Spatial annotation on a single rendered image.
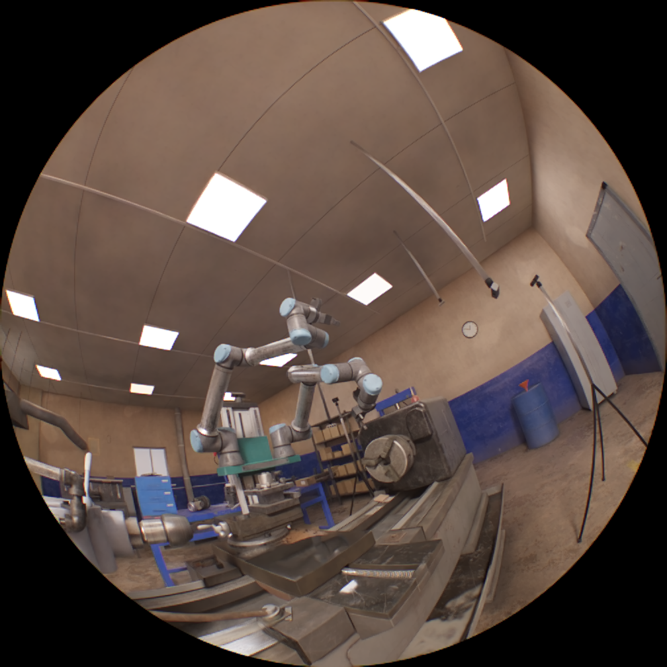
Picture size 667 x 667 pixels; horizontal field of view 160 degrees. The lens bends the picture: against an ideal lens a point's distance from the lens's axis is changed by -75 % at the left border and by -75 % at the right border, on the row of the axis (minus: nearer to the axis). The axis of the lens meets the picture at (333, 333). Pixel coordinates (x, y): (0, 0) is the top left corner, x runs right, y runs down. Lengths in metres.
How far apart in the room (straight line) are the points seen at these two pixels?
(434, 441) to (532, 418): 2.73
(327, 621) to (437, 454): 1.07
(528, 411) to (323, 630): 3.72
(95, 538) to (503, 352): 4.81
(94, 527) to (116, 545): 0.07
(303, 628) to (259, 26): 2.70
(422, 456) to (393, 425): 0.26
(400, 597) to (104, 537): 0.58
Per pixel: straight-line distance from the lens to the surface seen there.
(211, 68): 2.20
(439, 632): 1.08
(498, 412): 4.63
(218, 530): 1.00
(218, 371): 1.45
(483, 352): 4.64
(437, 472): 1.43
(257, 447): 1.98
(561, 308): 4.38
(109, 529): 0.63
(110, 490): 4.79
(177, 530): 0.65
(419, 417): 1.33
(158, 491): 2.61
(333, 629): 0.59
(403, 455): 1.24
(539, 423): 3.97
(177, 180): 2.40
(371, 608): 0.56
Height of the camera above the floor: 1.22
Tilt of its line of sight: 27 degrees up
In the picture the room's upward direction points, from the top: 19 degrees counter-clockwise
